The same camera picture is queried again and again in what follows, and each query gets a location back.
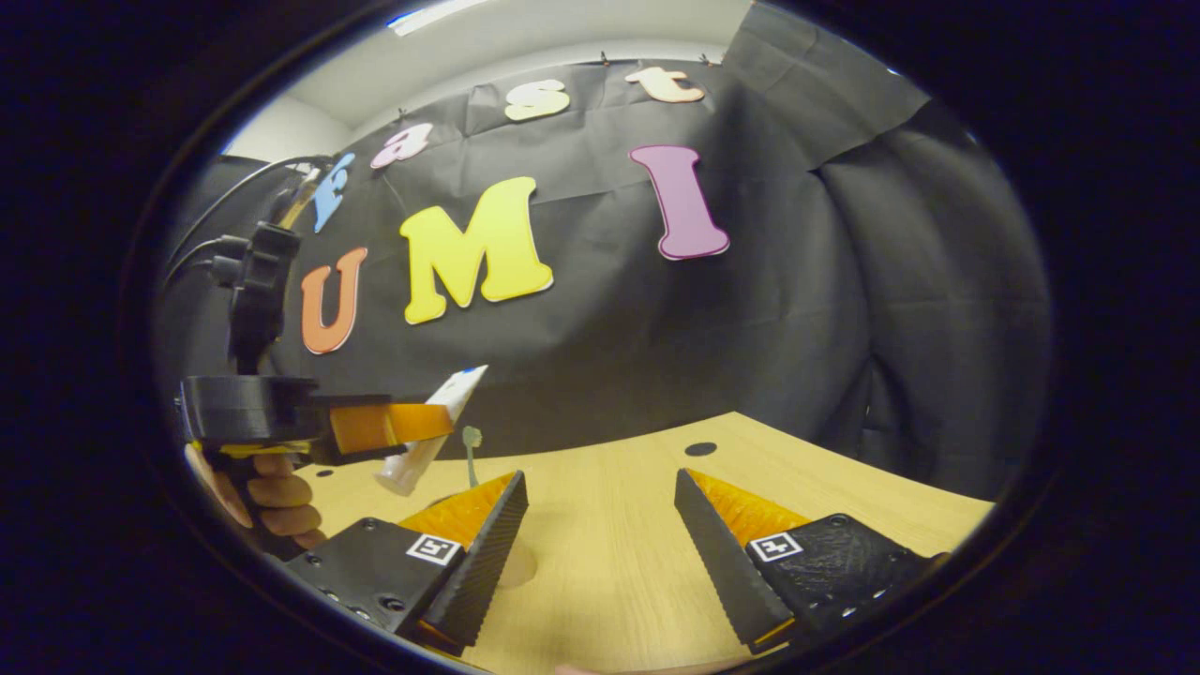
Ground white toothpaste tube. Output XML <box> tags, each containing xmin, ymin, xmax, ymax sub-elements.
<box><xmin>375</xmin><ymin>365</ymin><xmax>489</xmax><ymax>497</ymax></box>

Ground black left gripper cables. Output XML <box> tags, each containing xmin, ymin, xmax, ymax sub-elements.
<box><xmin>167</xmin><ymin>155</ymin><xmax>334</xmax><ymax>282</ymax></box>

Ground wooden desktop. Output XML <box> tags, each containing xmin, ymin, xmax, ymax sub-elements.
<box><xmin>295</xmin><ymin>411</ymin><xmax>995</xmax><ymax>675</ymax></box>

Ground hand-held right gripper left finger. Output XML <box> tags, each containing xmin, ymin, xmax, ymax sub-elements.
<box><xmin>281</xmin><ymin>471</ymin><xmax>528</xmax><ymax>655</ymax></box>

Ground black backdrop cloth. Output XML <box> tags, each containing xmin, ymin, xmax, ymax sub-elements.
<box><xmin>155</xmin><ymin>0</ymin><xmax>1056</xmax><ymax>503</ymax></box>

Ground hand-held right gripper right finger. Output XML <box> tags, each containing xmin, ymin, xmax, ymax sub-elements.
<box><xmin>674</xmin><ymin>469</ymin><xmax>938</xmax><ymax>654</ymax></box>

